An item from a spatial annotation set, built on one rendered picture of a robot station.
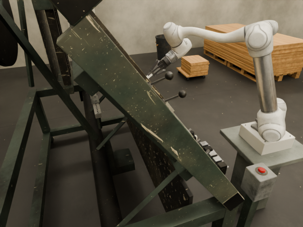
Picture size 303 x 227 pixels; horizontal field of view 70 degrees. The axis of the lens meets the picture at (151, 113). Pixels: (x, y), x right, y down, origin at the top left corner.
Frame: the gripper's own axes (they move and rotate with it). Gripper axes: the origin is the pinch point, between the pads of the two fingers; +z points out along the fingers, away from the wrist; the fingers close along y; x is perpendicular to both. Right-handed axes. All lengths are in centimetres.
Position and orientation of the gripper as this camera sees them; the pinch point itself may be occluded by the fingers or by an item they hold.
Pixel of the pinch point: (148, 76)
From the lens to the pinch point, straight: 172.8
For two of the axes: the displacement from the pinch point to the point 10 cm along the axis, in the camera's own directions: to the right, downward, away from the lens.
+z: -7.7, 6.3, 0.9
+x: 3.1, 4.9, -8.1
